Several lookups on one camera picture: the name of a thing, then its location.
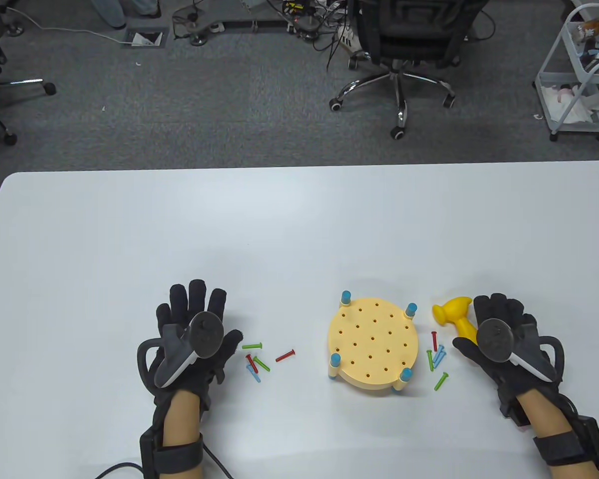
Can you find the person's right hand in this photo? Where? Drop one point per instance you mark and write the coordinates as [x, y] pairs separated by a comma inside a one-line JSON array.
[[499, 307]]

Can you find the person's left hand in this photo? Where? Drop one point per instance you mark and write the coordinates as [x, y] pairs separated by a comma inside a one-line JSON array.
[[199, 299]]

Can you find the yellow toy hammer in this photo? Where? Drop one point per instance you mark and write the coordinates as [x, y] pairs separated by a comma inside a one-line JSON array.
[[451, 309]]

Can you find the green toy nail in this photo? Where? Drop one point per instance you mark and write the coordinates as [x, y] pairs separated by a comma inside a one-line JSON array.
[[262, 364], [430, 361], [441, 381], [252, 345]]

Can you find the red toy nail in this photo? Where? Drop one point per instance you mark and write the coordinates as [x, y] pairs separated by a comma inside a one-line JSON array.
[[284, 356], [251, 362], [435, 342]]

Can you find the blue toy nail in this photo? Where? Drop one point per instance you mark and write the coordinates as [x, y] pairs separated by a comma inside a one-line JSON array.
[[438, 353], [442, 358], [253, 373]]

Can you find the yellow round tap bench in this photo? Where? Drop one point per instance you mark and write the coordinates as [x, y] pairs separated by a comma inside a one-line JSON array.
[[374, 349]]

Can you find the person's left forearm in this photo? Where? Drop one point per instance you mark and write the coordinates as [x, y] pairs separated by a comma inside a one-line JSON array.
[[179, 419]]

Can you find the person's right forearm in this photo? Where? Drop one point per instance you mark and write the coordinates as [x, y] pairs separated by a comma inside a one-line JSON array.
[[544, 414]]

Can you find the orange plush toy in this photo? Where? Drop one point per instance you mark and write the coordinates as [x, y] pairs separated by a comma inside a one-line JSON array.
[[591, 31]]

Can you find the black grey hand controller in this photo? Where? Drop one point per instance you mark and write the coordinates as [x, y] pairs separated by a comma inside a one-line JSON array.
[[204, 334], [494, 339]]

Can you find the white crumpled cloth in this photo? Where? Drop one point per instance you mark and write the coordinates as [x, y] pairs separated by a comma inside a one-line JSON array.
[[576, 110]]

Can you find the white utility cart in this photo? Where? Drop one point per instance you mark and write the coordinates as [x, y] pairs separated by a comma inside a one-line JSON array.
[[545, 90]]

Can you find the floor outlet box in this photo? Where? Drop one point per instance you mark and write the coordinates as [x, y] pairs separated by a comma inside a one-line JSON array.
[[145, 40]]

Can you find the grey desk base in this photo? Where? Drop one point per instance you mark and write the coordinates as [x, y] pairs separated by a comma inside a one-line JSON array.
[[202, 25]]

